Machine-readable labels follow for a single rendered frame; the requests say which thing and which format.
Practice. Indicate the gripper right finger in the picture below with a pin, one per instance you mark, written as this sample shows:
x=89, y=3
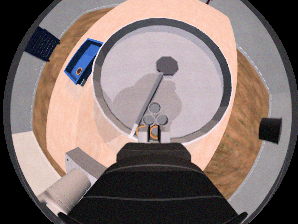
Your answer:
x=163, y=135

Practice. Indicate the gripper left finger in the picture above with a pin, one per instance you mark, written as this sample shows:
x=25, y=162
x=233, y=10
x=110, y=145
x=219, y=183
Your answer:
x=144, y=136

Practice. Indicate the blue plastic crate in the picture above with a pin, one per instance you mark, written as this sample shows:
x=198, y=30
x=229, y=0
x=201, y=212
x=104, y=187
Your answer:
x=83, y=58

